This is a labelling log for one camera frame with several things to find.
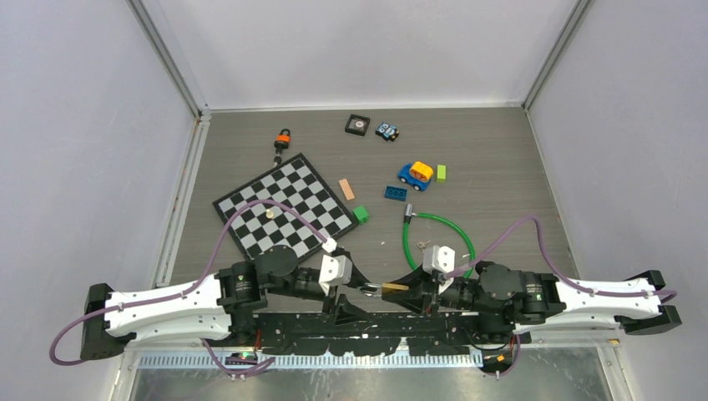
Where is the black square box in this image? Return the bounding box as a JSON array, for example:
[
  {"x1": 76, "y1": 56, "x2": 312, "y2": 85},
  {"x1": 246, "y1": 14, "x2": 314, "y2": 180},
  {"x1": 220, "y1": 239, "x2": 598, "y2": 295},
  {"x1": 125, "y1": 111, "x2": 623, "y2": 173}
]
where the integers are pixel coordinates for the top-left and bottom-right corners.
[{"x1": 344, "y1": 114, "x2": 371, "y2": 136}]

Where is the lime green block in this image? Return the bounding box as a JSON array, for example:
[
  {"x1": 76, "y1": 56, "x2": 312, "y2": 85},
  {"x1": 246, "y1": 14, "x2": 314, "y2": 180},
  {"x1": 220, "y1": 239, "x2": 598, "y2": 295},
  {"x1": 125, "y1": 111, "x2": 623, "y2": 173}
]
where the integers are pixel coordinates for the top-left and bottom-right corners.
[{"x1": 436, "y1": 165, "x2": 447, "y2": 183}]

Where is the small wooden block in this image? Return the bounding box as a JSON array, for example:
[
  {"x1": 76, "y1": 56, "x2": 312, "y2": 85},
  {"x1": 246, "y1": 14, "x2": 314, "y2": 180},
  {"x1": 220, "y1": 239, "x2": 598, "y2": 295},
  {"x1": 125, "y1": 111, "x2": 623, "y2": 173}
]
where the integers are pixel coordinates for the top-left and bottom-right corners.
[{"x1": 338, "y1": 179, "x2": 356, "y2": 201}]

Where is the blue owl toy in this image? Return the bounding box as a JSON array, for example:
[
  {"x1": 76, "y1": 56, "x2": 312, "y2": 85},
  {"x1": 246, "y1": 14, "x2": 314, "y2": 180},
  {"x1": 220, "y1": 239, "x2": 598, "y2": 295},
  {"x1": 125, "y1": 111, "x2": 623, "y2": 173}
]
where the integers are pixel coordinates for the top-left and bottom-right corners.
[{"x1": 375, "y1": 122, "x2": 400, "y2": 142}]

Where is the brass padlock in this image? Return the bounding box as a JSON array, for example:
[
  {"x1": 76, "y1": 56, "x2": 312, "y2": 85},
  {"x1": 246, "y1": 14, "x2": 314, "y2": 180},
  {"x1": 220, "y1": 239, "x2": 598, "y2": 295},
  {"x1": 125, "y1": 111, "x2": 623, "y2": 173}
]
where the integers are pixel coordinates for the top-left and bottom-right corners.
[{"x1": 357, "y1": 282, "x2": 409, "y2": 297}]

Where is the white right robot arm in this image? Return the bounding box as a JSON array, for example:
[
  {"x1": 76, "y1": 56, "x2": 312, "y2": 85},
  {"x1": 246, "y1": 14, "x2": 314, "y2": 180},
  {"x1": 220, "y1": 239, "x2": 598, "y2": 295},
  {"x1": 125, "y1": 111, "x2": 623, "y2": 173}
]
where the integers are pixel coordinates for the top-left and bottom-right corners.
[{"x1": 382, "y1": 261, "x2": 682, "y2": 344}]

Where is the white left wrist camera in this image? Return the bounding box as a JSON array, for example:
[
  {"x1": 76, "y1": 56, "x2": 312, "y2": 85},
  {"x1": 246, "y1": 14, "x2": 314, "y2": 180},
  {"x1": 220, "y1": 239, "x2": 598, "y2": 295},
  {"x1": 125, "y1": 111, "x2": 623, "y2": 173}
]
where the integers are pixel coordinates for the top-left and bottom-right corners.
[{"x1": 318, "y1": 238, "x2": 353, "y2": 295}]

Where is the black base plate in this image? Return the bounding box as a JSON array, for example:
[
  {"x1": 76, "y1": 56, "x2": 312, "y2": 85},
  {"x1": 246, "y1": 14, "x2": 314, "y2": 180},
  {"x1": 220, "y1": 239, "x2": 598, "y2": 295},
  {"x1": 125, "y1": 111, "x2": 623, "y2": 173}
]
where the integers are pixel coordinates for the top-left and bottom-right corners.
[{"x1": 201, "y1": 311, "x2": 532, "y2": 358}]

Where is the orange black padlock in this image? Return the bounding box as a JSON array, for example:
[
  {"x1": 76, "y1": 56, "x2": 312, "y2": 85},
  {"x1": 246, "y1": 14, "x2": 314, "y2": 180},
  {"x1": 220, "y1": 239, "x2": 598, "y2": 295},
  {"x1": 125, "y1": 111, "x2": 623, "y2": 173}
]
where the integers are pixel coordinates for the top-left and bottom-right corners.
[{"x1": 274, "y1": 129, "x2": 291, "y2": 155}]

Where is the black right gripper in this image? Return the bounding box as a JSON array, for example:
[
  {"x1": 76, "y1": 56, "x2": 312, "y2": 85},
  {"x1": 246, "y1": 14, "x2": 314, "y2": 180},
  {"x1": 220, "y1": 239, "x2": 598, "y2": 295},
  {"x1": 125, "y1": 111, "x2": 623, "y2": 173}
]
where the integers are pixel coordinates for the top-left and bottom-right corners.
[{"x1": 382, "y1": 261, "x2": 503, "y2": 317}]

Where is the blue toy brick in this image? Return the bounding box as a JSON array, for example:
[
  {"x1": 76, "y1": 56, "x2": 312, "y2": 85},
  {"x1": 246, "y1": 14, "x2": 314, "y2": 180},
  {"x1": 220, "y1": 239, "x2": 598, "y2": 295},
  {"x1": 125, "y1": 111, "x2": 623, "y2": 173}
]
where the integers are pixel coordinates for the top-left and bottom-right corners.
[{"x1": 384, "y1": 185, "x2": 407, "y2": 201}]

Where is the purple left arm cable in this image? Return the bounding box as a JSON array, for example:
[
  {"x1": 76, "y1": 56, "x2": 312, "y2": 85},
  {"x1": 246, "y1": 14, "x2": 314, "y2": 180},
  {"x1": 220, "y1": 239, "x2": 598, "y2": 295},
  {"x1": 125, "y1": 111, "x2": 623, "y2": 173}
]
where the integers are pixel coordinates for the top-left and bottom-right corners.
[{"x1": 48, "y1": 200, "x2": 336, "y2": 367}]

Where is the black white chessboard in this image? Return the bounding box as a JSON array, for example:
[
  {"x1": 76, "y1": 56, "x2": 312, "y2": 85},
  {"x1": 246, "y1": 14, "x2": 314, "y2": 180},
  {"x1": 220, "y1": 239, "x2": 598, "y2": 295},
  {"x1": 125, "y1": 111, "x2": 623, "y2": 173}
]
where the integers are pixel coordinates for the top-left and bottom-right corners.
[{"x1": 213, "y1": 154, "x2": 358, "y2": 261}]

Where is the aluminium frame rail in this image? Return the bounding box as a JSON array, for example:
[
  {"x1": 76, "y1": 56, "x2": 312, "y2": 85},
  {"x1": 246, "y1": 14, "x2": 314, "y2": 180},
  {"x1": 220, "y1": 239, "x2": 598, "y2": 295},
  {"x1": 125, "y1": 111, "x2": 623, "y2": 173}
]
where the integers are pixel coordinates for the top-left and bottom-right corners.
[{"x1": 150, "y1": 112, "x2": 212, "y2": 288}]

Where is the green toy brick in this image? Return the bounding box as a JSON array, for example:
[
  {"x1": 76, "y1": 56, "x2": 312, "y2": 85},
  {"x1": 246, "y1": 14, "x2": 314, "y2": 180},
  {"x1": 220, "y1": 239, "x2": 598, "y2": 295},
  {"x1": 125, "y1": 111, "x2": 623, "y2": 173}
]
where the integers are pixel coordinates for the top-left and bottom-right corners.
[{"x1": 352, "y1": 206, "x2": 370, "y2": 225}]

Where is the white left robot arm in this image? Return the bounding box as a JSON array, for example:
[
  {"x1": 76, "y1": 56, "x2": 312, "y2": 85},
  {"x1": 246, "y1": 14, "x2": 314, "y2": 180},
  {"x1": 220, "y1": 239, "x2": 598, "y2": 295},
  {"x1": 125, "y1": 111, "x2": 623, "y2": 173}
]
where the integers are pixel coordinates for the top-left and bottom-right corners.
[{"x1": 80, "y1": 246, "x2": 375, "y2": 361}]

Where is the blue yellow toy car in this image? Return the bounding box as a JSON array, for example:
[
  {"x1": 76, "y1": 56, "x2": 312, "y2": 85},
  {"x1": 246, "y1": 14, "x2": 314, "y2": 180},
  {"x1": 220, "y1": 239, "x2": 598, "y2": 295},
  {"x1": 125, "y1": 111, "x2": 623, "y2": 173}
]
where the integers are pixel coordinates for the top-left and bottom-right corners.
[{"x1": 397, "y1": 160, "x2": 434, "y2": 192}]

